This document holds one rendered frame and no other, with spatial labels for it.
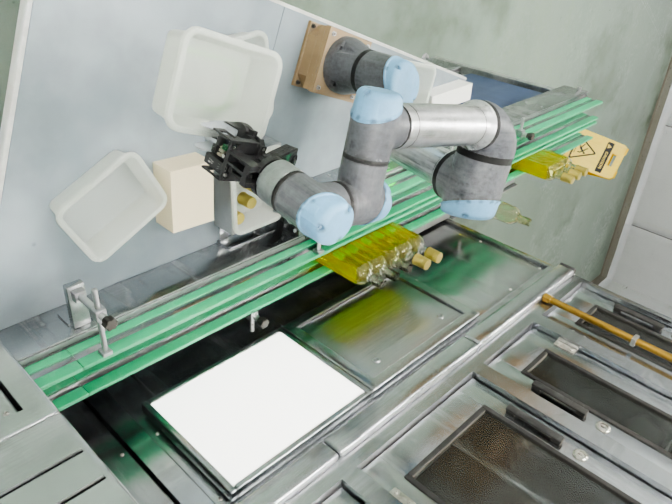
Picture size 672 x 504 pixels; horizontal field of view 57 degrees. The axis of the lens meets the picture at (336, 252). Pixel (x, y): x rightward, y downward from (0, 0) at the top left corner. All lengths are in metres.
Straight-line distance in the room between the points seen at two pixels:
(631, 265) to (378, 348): 6.64
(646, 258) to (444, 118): 7.06
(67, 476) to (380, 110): 0.68
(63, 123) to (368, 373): 0.91
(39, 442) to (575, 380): 1.32
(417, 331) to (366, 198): 0.84
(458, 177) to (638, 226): 6.72
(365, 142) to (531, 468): 0.89
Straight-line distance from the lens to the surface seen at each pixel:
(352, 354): 1.66
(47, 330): 1.52
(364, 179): 0.97
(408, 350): 1.70
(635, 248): 8.07
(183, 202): 1.55
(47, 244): 1.51
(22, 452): 1.03
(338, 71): 1.68
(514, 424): 1.62
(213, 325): 1.60
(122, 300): 1.56
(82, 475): 0.98
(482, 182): 1.28
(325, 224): 0.89
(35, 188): 1.45
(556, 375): 1.81
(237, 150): 1.02
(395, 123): 0.97
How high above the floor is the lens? 2.00
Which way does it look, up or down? 35 degrees down
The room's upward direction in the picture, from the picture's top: 119 degrees clockwise
